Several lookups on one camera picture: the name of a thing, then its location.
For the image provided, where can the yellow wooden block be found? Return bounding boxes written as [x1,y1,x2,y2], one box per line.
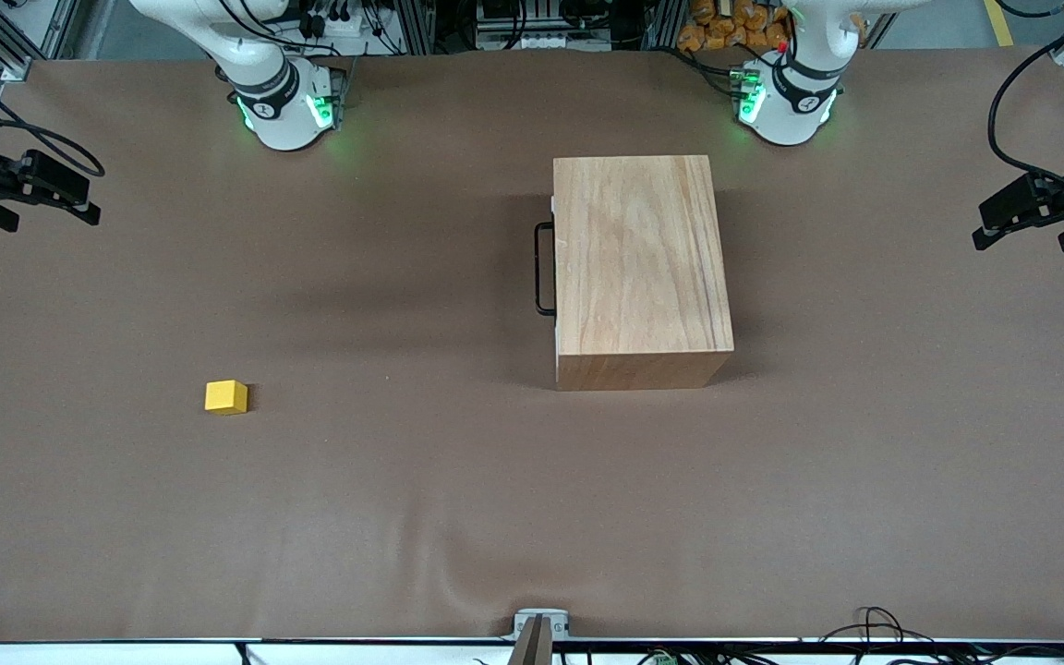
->
[204,380,249,417]

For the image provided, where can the wooden drawer with white front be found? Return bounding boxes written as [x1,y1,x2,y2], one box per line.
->
[534,189,560,324]

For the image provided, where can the black metal drawer handle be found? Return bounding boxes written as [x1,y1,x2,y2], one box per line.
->
[534,222,558,318]

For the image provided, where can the white power strip with plugs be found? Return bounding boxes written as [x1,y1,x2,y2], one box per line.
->
[296,0,404,53]

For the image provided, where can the pile of orange items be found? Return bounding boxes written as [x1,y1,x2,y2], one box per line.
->
[677,0,793,54]

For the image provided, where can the light wooden cabinet box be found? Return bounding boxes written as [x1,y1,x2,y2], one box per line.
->
[552,154,735,392]

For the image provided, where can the brown table cover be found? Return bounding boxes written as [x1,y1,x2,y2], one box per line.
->
[0,48,1064,645]

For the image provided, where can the white flat power strip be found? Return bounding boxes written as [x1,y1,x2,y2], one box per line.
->
[475,18,611,53]

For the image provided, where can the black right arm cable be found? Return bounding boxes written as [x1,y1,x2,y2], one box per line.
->
[0,55,106,179]

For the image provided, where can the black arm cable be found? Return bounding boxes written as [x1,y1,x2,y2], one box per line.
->
[0,55,106,179]
[987,11,1064,186]

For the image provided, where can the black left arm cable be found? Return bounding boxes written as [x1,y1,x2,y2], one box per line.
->
[987,11,1064,186]

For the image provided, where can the black cable loop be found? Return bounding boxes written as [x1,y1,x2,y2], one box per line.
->
[818,605,936,646]

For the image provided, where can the black cables under table edge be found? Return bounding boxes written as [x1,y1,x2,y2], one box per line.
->
[550,639,1064,665]

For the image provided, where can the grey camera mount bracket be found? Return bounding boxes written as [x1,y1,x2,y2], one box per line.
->
[509,608,572,665]

